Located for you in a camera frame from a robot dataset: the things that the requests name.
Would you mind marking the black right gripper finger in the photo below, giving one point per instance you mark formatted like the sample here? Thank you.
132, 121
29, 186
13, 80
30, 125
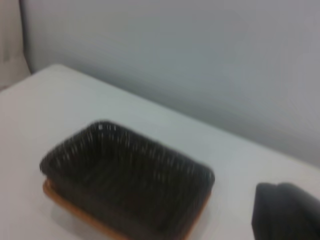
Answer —
287, 212

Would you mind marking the dark brown wicker basket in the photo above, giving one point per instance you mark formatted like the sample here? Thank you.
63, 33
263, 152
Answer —
125, 182

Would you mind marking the orange wicker basket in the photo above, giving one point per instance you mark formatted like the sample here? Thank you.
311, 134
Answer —
75, 211

